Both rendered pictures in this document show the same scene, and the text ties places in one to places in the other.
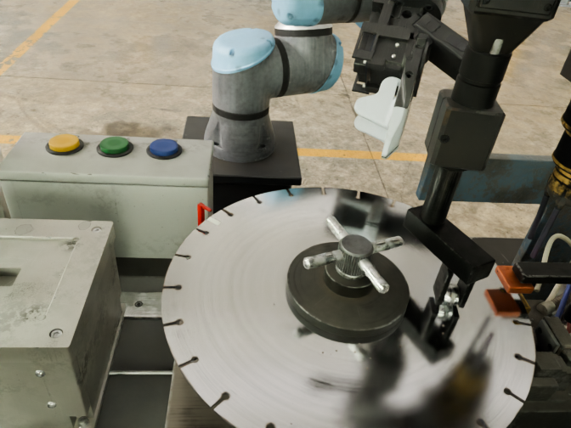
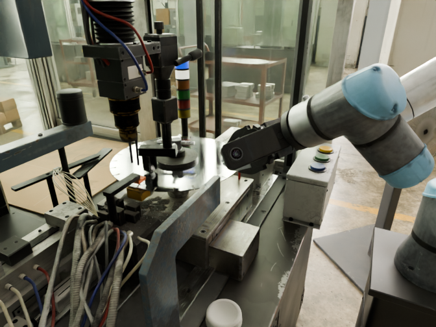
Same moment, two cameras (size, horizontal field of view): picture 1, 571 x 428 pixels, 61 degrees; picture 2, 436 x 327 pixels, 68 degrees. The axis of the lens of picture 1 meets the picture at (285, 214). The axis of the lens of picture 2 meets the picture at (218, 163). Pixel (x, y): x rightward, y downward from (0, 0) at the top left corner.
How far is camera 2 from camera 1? 1.04 m
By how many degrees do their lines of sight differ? 98
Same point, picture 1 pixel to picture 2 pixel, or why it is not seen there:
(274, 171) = (379, 275)
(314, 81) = not seen: outside the picture
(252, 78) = (423, 206)
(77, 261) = not seen: hidden behind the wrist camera
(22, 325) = (222, 139)
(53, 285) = not seen: hidden behind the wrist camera
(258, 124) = (416, 248)
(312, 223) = (213, 162)
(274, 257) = (202, 152)
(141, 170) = (299, 161)
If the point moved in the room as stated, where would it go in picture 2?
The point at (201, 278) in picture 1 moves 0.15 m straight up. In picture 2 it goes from (204, 142) to (202, 90)
